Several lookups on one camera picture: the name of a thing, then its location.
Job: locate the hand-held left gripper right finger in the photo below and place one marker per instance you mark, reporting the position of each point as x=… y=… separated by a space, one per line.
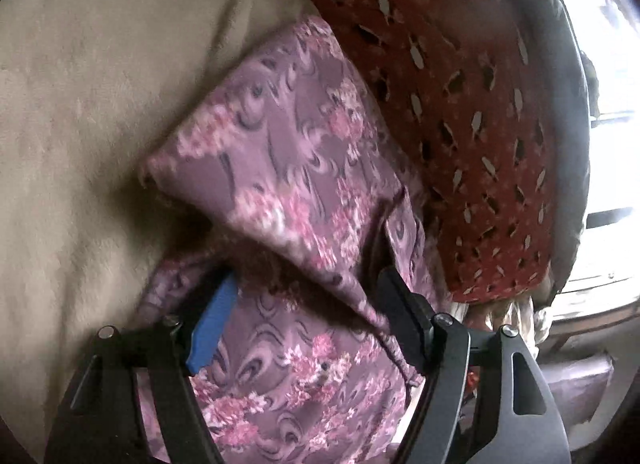
x=407 y=316

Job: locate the beige blanket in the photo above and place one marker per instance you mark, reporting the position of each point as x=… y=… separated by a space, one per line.
x=90 y=133

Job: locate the purple floral garment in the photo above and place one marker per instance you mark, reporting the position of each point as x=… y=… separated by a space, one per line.
x=295 y=204

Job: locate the grey cloth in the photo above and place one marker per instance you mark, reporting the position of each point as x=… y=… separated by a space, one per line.
x=565 y=108

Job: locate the cream crumpled cloth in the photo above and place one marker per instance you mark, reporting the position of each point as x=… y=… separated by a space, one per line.
x=515 y=316

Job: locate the red patterned cloth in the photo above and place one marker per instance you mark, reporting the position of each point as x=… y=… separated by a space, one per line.
x=450 y=118

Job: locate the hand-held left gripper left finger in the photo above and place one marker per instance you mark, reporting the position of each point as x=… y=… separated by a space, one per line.
x=214 y=325

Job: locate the window frame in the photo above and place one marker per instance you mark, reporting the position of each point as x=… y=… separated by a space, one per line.
x=607 y=153

